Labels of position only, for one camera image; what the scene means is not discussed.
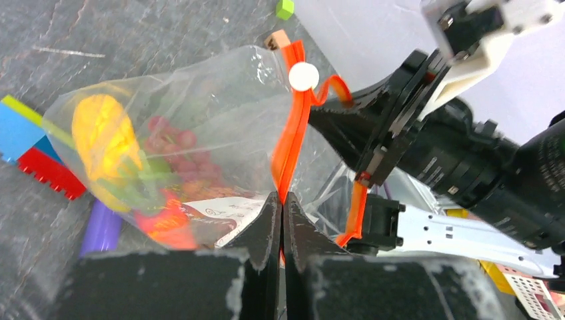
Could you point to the green toy apple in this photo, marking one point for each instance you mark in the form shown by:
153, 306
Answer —
155, 167

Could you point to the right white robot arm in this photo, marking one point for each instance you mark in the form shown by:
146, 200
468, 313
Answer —
517, 189

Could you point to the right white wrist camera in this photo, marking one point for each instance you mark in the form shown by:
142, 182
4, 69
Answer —
475, 36

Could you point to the yellow toy corn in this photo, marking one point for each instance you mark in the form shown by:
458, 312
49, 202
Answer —
104, 137

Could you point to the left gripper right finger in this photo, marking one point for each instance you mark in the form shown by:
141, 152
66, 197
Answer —
323, 281

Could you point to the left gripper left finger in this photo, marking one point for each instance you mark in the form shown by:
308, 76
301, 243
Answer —
237, 281

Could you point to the green small cube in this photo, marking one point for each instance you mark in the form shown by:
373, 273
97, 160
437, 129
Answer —
284, 9

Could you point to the multicolour stacked brick block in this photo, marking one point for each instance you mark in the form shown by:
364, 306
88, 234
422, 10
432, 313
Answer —
25, 145

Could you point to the clear orange zip bag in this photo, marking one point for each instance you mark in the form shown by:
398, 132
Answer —
249, 107

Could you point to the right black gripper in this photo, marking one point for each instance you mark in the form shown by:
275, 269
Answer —
377, 129

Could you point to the orange toy carrot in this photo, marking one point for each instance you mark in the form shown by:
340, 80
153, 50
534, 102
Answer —
190, 225

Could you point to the light red grape bunch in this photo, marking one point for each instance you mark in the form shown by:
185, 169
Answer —
179, 150

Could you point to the purple toy cylinder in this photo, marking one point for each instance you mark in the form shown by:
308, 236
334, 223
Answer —
102, 231

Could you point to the wooden letter cube M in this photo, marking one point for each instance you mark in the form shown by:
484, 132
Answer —
277, 40

